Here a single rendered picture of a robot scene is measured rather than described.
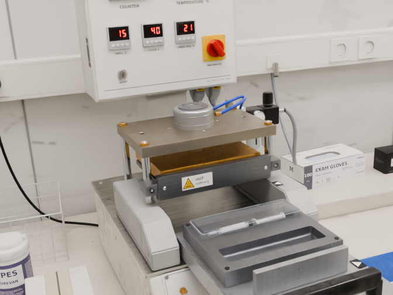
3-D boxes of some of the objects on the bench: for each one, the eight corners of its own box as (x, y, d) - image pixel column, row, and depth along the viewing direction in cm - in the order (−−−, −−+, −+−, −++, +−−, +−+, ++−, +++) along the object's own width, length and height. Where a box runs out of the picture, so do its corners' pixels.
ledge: (250, 185, 160) (250, 172, 159) (462, 148, 183) (463, 137, 181) (295, 225, 133) (295, 209, 132) (537, 176, 155) (539, 163, 154)
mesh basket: (-35, 239, 135) (-45, 194, 131) (65, 222, 142) (58, 179, 138) (-48, 283, 115) (-60, 232, 110) (69, 260, 121) (62, 212, 117)
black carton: (372, 168, 157) (373, 147, 155) (396, 164, 159) (398, 143, 157) (385, 174, 152) (386, 153, 149) (409, 170, 154) (411, 148, 152)
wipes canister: (-4, 293, 109) (-16, 232, 105) (37, 285, 112) (27, 225, 107) (-7, 317, 102) (-20, 252, 97) (38, 308, 104) (26, 243, 99)
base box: (100, 246, 127) (93, 184, 122) (232, 215, 140) (231, 158, 135) (172, 396, 80) (165, 305, 74) (361, 328, 93) (366, 246, 88)
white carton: (279, 178, 153) (279, 155, 151) (338, 164, 162) (340, 142, 160) (303, 191, 143) (303, 167, 140) (365, 175, 151) (366, 152, 149)
